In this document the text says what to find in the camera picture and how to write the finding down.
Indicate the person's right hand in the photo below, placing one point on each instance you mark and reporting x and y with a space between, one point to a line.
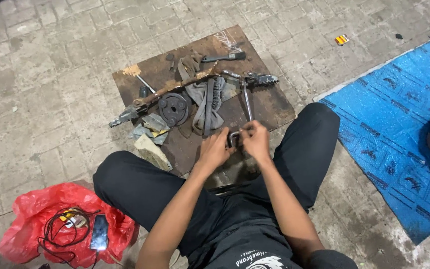
258 144

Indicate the person's left hand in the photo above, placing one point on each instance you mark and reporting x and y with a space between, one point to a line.
213 149

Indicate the person's right fingers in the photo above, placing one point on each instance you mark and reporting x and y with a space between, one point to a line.
248 134

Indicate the person's left fingers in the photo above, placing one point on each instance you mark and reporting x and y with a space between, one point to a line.
227 140

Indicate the chrome metal lever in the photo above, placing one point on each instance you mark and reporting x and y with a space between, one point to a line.
248 101

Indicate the brown wooden board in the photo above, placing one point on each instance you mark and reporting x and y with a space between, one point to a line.
263 101

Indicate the grey cloth rag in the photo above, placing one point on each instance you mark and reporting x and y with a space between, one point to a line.
200 93

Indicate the black round metal disc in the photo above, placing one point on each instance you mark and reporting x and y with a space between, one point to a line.
173 109

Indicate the grey sandpaper pieces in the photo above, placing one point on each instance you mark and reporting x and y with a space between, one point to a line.
154 123

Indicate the pale stone block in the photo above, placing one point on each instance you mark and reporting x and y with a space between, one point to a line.
151 151

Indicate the rusty footpeg bar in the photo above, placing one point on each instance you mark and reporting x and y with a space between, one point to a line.
170 86

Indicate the person's black trousers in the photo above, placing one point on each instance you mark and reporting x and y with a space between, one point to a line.
144 186

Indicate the black socket cylinder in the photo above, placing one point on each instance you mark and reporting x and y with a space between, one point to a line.
144 91

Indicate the thin metal rod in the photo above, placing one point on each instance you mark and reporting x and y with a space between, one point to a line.
145 83

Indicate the person's black printed shirt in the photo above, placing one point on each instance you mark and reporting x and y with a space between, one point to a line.
263 257

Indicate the small yellow red packet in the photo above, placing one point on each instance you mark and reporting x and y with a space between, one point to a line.
342 39

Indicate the blue plastic tarp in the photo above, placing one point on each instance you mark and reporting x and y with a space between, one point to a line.
394 123

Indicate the black smartphone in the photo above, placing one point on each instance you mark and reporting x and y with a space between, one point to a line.
99 232

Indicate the yellow white charger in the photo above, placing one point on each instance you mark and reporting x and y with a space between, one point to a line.
72 219

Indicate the small black scrap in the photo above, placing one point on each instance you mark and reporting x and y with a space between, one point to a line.
398 36

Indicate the red plastic bag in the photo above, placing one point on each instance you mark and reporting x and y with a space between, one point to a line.
24 228

